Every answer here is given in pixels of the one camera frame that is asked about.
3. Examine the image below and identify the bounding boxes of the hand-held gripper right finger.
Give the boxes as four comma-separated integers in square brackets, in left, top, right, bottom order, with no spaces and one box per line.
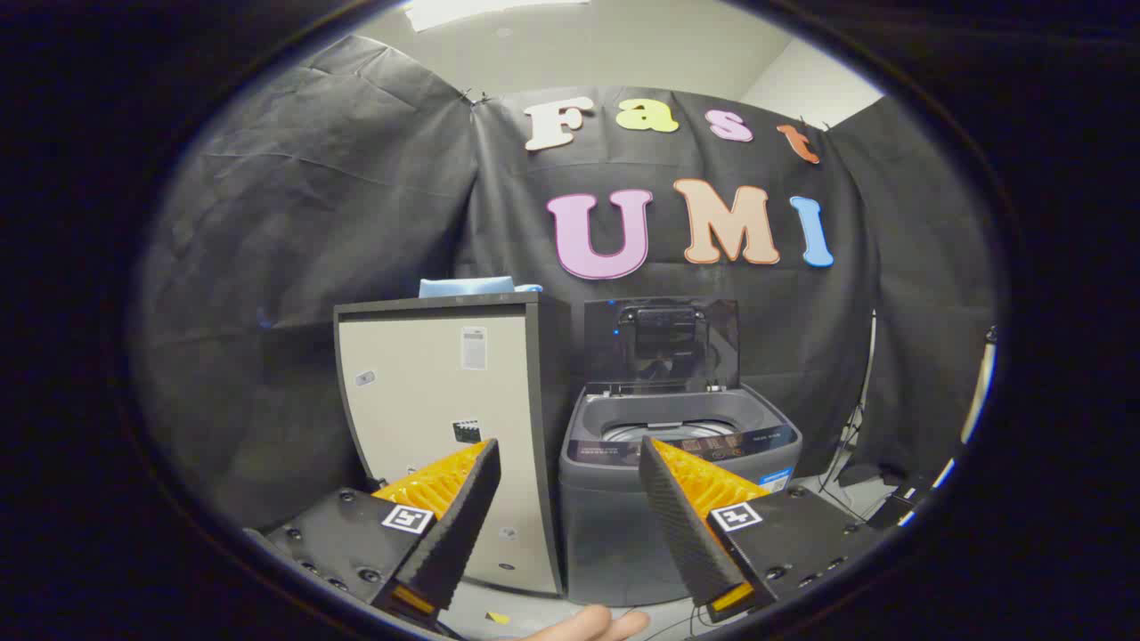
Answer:
[639,436,892,624]

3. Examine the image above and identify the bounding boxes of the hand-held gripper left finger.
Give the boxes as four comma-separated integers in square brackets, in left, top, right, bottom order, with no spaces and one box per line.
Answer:
[245,438,501,635]

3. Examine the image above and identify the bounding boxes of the grey washing machine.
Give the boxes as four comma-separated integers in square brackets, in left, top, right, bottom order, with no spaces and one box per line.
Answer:
[559,383,802,608]

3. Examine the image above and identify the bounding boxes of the light blue garment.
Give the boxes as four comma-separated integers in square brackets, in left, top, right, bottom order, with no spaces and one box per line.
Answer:
[419,276,542,298]

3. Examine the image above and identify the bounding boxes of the black box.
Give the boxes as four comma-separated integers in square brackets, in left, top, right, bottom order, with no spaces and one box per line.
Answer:
[868,472,938,531]

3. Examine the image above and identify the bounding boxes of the black backdrop cloth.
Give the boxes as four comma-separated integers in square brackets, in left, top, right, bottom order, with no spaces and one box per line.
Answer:
[134,36,997,535]

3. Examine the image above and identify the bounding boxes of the ceiling light panel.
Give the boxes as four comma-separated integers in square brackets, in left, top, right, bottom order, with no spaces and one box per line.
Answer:
[405,0,590,33]

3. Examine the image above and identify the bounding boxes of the beige cabinet with dark frame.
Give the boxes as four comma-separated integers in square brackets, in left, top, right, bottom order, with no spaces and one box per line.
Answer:
[334,292,571,597]

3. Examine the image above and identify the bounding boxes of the black cables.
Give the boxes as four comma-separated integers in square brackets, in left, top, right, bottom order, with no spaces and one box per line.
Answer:
[818,405,878,522]

